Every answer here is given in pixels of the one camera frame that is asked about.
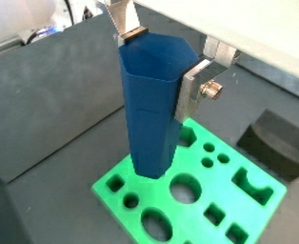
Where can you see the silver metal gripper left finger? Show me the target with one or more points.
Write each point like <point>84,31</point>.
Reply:
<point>126,19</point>

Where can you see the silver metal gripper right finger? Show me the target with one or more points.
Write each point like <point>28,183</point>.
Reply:
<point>199,82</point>

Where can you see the blue hexagonal prism block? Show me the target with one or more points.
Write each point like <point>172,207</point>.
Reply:
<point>155,60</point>

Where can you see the dark grey foam block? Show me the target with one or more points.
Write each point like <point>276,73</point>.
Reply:
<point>271,141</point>

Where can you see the green shape sorter board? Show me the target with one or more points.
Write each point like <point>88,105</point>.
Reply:
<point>214,199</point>

